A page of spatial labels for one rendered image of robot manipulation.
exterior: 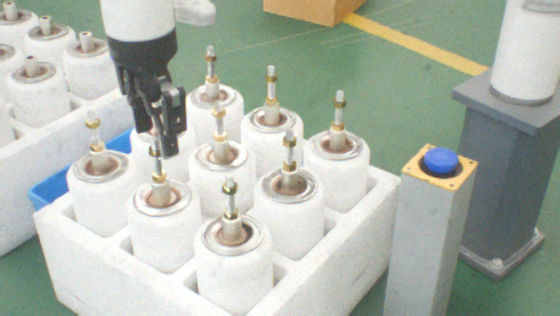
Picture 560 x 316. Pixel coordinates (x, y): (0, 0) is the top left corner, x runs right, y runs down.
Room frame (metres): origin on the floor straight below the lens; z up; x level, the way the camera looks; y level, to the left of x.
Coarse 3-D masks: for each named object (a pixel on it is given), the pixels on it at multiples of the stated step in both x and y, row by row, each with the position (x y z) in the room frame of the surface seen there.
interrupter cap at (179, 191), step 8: (144, 184) 0.69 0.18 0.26; (176, 184) 0.69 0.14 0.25; (184, 184) 0.69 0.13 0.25; (136, 192) 0.67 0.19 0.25; (144, 192) 0.67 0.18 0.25; (152, 192) 0.67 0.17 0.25; (176, 192) 0.67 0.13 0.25; (184, 192) 0.67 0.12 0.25; (136, 200) 0.66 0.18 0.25; (144, 200) 0.66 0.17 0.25; (152, 200) 0.66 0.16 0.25; (176, 200) 0.66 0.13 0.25; (184, 200) 0.66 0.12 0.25; (136, 208) 0.64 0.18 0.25; (144, 208) 0.64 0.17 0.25; (152, 208) 0.64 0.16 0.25; (160, 208) 0.64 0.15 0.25; (168, 208) 0.64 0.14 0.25; (176, 208) 0.64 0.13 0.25; (184, 208) 0.64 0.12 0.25; (152, 216) 0.63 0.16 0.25; (160, 216) 0.63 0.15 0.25; (168, 216) 0.63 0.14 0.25
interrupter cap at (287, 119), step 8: (256, 112) 0.87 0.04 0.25; (280, 112) 0.87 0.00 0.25; (288, 112) 0.87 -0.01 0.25; (248, 120) 0.85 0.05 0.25; (256, 120) 0.85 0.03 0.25; (280, 120) 0.85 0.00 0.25; (288, 120) 0.85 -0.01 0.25; (296, 120) 0.85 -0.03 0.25; (256, 128) 0.82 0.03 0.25; (264, 128) 0.82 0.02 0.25; (272, 128) 0.82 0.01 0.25; (280, 128) 0.82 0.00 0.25
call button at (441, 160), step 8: (432, 152) 0.65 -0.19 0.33; (440, 152) 0.65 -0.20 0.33; (448, 152) 0.65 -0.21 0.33; (424, 160) 0.64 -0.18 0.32; (432, 160) 0.64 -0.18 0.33; (440, 160) 0.63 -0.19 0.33; (448, 160) 0.63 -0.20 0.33; (456, 160) 0.64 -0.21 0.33; (432, 168) 0.63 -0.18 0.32; (440, 168) 0.63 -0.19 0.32; (448, 168) 0.63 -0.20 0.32
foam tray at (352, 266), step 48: (384, 192) 0.76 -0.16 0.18; (48, 240) 0.70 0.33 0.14; (96, 240) 0.66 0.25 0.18; (336, 240) 0.66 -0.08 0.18; (384, 240) 0.76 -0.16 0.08; (96, 288) 0.65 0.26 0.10; (144, 288) 0.58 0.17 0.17; (192, 288) 0.60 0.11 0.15; (288, 288) 0.57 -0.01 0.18; (336, 288) 0.65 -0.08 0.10
